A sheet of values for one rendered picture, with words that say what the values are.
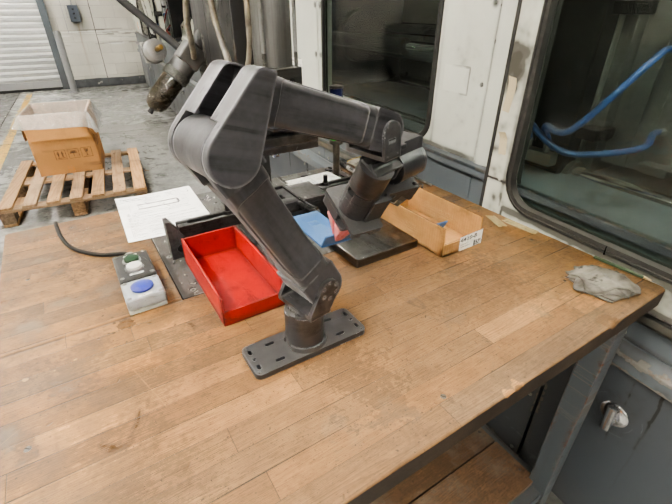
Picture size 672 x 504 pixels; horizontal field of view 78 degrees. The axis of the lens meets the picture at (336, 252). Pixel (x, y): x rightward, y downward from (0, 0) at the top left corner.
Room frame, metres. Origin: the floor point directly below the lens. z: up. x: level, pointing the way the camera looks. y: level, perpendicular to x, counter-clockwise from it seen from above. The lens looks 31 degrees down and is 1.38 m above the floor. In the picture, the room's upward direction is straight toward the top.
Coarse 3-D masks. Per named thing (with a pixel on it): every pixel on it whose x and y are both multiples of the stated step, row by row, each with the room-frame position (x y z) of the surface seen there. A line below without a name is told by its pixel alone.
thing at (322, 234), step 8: (296, 216) 0.80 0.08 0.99; (304, 216) 0.80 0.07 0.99; (312, 216) 0.80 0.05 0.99; (320, 216) 0.80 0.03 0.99; (304, 224) 0.76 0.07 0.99; (320, 224) 0.77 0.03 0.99; (328, 224) 0.77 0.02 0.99; (304, 232) 0.74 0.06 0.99; (312, 232) 0.73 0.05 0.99; (320, 232) 0.73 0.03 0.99; (328, 232) 0.73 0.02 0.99; (320, 240) 0.70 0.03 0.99; (328, 240) 0.68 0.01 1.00; (344, 240) 0.70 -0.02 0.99
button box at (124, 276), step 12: (84, 252) 0.80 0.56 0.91; (96, 252) 0.79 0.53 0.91; (120, 252) 0.79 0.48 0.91; (132, 252) 0.77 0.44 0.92; (144, 252) 0.76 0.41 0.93; (120, 264) 0.71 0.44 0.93; (144, 264) 0.71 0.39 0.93; (120, 276) 0.67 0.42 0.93; (132, 276) 0.67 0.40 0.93; (144, 276) 0.67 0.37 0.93
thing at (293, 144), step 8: (272, 136) 0.89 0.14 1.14; (280, 136) 0.89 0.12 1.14; (288, 136) 0.89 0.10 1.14; (296, 136) 0.91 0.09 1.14; (304, 136) 0.92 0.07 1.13; (312, 136) 0.93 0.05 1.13; (272, 144) 0.87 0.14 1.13; (280, 144) 0.88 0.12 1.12; (288, 144) 0.89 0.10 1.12; (296, 144) 0.90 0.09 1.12; (304, 144) 0.92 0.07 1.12; (312, 144) 0.93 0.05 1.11; (264, 152) 0.86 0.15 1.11; (272, 152) 0.87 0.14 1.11; (280, 152) 0.88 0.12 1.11
